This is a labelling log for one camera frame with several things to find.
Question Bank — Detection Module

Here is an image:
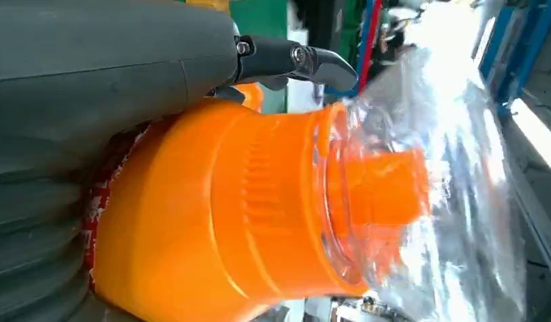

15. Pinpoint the orange bottle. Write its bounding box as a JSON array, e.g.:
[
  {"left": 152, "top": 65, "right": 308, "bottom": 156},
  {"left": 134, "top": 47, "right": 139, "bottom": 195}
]
[
  {"left": 233, "top": 82, "right": 265, "bottom": 113},
  {"left": 82, "top": 44, "right": 530, "bottom": 322}
]

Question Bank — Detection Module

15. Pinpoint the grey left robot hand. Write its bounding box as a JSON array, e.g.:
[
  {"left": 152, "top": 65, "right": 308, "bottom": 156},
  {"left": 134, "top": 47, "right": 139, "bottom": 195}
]
[{"left": 0, "top": 0, "right": 360, "bottom": 183}]

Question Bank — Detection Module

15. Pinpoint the red pole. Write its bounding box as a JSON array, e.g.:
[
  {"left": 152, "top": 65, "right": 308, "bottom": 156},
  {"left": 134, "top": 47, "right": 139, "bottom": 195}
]
[{"left": 359, "top": 0, "right": 384, "bottom": 92}]

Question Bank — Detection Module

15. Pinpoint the green table mat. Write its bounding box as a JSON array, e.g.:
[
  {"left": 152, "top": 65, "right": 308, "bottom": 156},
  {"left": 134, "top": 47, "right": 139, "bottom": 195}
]
[{"left": 229, "top": 0, "right": 289, "bottom": 114}]

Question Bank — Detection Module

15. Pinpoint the blue metal rack frame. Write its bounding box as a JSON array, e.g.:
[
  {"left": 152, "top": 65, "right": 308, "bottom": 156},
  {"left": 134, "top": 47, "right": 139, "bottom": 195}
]
[{"left": 477, "top": 0, "right": 551, "bottom": 117}]

